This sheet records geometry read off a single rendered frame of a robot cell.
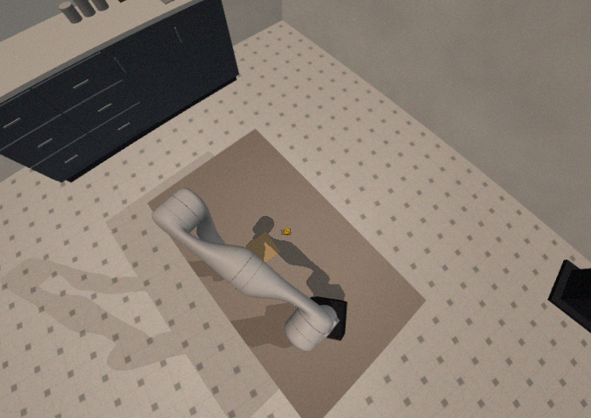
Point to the tan square mat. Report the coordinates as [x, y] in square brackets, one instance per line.
[263, 246]

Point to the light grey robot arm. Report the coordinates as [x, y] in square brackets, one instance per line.
[243, 269]

